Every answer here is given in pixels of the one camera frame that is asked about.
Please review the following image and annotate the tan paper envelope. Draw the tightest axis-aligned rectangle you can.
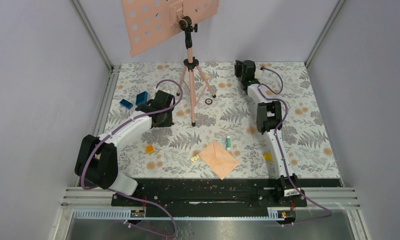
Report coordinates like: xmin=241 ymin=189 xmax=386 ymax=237
xmin=198 ymin=140 xmax=239 ymax=180

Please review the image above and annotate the green white glue stick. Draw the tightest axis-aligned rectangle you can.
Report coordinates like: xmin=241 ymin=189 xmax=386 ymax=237
xmin=225 ymin=135 xmax=231 ymax=152

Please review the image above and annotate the pink perforated music stand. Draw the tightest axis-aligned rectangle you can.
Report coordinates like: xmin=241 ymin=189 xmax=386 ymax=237
xmin=121 ymin=0 xmax=220 ymax=127

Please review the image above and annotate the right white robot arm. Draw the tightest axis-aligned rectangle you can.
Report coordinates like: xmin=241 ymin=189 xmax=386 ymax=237
xmin=234 ymin=60 xmax=295 ymax=181

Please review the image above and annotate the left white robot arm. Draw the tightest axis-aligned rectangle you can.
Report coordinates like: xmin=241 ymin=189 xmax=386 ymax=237
xmin=75 ymin=90 xmax=176 ymax=206

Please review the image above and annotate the large blue toy brick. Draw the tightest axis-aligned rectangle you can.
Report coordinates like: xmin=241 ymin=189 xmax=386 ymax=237
xmin=136 ymin=91 xmax=149 ymax=107

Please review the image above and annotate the orange square toy brick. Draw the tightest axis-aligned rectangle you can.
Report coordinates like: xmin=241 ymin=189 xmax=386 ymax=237
xmin=145 ymin=145 xmax=155 ymax=154

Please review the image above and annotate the small blue toy brick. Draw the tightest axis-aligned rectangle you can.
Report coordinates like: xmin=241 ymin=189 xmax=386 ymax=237
xmin=119 ymin=99 xmax=133 ymax=110

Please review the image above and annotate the floral patterned table mat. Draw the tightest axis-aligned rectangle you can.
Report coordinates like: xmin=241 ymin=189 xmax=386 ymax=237
xmin=118 ymin=62 xmax=340 ymax=179

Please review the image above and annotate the cream chess knight piece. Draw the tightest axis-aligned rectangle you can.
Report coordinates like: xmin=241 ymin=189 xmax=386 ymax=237
xmin=190 ymin=155 xmax=200 ymax=162

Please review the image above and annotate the yellow toy brick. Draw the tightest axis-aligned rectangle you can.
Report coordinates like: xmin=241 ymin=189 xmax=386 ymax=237
xmin=263 ymin=152 xmax=273 ymax=163

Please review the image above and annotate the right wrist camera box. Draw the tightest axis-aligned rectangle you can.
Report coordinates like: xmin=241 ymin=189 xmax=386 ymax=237
xmin=254 ymin=67 xmax=264 ymax=80

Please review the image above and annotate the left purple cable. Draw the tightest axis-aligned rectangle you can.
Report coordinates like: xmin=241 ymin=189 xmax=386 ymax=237
xmin=80 ymin=79 xmax=184 ymax=239

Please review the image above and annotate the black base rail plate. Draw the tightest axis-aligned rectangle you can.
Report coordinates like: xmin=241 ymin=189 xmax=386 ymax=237
xmin=79 ymin=177 xmax=343 ymax=220

